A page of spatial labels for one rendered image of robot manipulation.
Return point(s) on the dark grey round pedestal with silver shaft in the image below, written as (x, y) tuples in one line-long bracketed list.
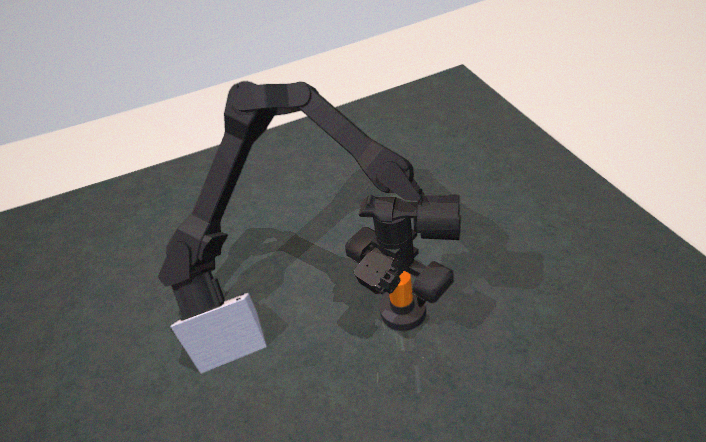
[(403, 318)]

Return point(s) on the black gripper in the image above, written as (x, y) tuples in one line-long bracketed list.
[(431, 281)]

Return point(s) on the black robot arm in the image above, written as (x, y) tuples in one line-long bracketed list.
[(249, 109)]

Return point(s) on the orange knob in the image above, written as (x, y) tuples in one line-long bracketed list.
[(402, 295)]

